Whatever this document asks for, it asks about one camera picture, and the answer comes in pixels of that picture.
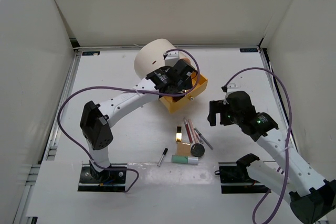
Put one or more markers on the dark logo sticker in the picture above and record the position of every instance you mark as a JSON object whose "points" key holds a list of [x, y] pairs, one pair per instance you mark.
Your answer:
{"points": [[90, 53], [248, 50]]}

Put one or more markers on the dark logo sticker right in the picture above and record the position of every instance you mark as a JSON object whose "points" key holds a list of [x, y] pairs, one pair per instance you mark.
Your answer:
{"points": [[248, 50]]}

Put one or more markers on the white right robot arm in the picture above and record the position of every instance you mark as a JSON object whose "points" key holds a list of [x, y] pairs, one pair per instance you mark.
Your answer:
{"points": [[309, 195]]}

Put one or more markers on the gold black lipstick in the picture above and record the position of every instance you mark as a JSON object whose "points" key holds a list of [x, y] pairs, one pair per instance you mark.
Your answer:
{"points": [[178, 137]]}

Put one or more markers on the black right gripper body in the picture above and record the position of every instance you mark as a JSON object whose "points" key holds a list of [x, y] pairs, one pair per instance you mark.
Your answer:
{"points": [[227, 116]]}

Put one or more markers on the grey patterned eyeliner pencil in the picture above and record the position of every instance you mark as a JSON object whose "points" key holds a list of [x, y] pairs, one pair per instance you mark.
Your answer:
{"points": [[203, 138]]}

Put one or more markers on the mint green tube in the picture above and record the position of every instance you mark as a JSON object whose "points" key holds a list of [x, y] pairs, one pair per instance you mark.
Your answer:
{"points": [[178, 159]]}

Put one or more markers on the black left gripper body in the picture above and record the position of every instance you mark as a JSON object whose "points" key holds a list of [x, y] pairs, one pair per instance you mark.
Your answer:
{"points": [[184, 86]]}

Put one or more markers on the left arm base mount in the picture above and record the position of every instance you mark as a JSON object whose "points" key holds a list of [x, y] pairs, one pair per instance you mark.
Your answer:
{"points": [[105, 181]]}

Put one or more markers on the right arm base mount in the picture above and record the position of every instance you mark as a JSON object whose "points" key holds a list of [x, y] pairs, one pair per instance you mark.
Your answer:
{"points": [[234, 178]]}

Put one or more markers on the cream cylindrical organizer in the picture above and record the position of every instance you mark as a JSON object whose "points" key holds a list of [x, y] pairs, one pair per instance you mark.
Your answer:
{"points": [[150, 57]]}

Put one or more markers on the round black compact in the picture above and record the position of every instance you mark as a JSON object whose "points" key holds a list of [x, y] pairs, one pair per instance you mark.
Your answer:
{"points": [[197, 150]]}

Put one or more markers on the yellow drawer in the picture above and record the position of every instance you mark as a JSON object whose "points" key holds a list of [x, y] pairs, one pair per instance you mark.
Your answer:
{"points": [[173, 105]]}

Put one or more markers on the clear mascara black cap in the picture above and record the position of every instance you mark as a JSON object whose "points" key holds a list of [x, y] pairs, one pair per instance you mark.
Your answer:
{"points": [[162, 157]]}

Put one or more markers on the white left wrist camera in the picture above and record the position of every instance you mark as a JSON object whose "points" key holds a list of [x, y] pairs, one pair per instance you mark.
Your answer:
{"points": [[171, 56]]}

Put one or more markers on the dark logo sticker left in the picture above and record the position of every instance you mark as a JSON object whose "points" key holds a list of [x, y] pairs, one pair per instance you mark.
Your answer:
{"points": [[90, 53]]}

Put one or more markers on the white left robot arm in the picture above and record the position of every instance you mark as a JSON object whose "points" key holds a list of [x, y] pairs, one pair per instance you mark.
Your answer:
{"points": [[98, 119]]}

